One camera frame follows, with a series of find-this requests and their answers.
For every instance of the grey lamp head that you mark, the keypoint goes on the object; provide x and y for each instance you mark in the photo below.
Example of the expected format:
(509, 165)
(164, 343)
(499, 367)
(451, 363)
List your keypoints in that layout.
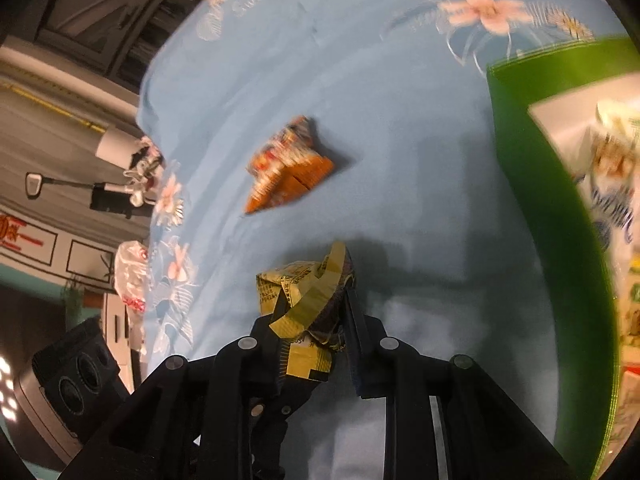
(36, 183)

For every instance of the blue floral bed sheet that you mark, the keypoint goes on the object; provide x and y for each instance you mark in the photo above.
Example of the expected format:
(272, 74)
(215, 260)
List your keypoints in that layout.
(375, 85)

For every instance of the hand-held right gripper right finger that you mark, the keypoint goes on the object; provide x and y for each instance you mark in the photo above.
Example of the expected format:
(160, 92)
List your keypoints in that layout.
(360, 360)

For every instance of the white and blue snack packet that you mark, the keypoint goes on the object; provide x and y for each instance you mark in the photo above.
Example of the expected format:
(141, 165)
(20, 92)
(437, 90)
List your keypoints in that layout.
(612, 200)

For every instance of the green cardboard box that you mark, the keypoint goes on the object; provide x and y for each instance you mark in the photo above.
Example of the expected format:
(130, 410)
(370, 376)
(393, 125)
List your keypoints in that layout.
(550, 185)

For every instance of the dark window frame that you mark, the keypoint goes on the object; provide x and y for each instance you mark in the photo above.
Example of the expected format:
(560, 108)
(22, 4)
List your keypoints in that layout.
(125, 10)

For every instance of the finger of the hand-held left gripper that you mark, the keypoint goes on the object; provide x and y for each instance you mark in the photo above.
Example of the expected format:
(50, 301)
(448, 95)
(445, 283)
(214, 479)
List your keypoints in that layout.
(260, 435)

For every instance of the orange snack packet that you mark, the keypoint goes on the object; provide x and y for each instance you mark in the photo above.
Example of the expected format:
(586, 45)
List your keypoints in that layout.
(285, 175)

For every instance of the pale yellow green-label packet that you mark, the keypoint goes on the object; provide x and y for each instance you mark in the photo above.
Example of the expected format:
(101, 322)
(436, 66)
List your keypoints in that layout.
(622, 117)

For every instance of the white lampshade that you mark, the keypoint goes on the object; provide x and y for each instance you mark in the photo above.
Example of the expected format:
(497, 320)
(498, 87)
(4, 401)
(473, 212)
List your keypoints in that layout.
(115, 147)

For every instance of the black device on stand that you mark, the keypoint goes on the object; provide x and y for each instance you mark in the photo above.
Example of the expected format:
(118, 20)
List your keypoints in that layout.
(107, 200)

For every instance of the green snack packet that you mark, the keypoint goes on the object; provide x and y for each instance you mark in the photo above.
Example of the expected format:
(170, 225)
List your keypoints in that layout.
(300, 305)

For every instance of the red wall decoration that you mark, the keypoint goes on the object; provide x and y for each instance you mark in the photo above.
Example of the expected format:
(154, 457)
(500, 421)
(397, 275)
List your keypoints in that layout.
(15, 232)

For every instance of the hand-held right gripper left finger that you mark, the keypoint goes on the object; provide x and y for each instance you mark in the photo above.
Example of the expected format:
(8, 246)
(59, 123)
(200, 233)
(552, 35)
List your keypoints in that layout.
(260, 355)

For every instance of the white plastic bag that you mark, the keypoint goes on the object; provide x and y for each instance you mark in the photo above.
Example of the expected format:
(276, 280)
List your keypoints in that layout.
(131, 270)

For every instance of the white floral cloth bundle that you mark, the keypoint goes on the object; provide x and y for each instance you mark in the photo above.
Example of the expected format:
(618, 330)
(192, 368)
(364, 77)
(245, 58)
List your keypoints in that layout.
(145, 165)

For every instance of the white cabinet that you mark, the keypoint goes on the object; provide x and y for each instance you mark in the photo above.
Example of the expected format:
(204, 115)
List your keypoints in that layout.
(117, 330)

